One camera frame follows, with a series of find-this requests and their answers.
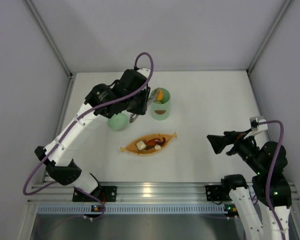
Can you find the orange boat-shaped woven tray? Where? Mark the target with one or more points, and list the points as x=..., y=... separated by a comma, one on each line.
x=131, y=147

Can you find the beige round bun toy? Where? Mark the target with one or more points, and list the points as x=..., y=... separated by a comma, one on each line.
x=157, y=102

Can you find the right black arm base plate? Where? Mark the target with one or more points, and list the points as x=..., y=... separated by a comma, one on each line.
x=216, y=193

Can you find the aluminium mounting rail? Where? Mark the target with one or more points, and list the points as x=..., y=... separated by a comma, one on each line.
x=133, y=192

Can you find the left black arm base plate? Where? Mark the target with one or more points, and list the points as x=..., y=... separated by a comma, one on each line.
x=104, y=194

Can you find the green round lid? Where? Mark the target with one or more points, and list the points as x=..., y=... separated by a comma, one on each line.
x=118, y=122

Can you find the white cube food toy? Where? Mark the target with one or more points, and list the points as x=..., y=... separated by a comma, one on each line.
x=141, y=145

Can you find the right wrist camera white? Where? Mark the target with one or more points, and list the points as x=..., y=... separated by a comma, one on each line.
x=258, y=125

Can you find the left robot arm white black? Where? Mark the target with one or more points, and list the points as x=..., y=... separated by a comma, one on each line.
x=100, y=104

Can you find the brown food toy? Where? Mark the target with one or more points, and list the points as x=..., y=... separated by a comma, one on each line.
x=153, y=142

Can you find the left aluminium frame post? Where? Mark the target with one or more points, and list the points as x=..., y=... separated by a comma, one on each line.
x=32, y=9

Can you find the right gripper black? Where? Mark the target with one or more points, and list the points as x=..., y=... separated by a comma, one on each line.
x=232, y=142

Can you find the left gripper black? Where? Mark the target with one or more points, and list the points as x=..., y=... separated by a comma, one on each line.
x=144, y=100

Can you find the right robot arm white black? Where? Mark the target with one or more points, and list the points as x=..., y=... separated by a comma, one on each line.
x=267, y=217

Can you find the aluminium frame post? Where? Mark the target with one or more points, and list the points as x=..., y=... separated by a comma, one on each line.
x=278, y=18
x=32, y=9

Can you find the green cylindrical lunch container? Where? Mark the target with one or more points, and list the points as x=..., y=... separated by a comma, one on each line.
x=161, y=112

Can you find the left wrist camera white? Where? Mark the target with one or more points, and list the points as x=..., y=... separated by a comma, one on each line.
x=146, y=72

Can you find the small white food toy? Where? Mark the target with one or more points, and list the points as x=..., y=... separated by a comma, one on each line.
x=157, y=147

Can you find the orange carrot food toy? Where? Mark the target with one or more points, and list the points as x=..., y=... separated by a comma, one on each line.
x=160, y=95

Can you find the right aluminium frame post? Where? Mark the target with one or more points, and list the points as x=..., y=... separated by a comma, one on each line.
x=278, y=18

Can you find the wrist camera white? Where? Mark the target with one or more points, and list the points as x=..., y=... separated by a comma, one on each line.
x=258, y=125
x=146, y=72

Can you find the metal tongs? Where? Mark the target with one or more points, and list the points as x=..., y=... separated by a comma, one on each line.
x=152, y=97

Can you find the slotted grey cable duct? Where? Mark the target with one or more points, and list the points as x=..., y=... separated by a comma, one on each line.
x=130, y=209

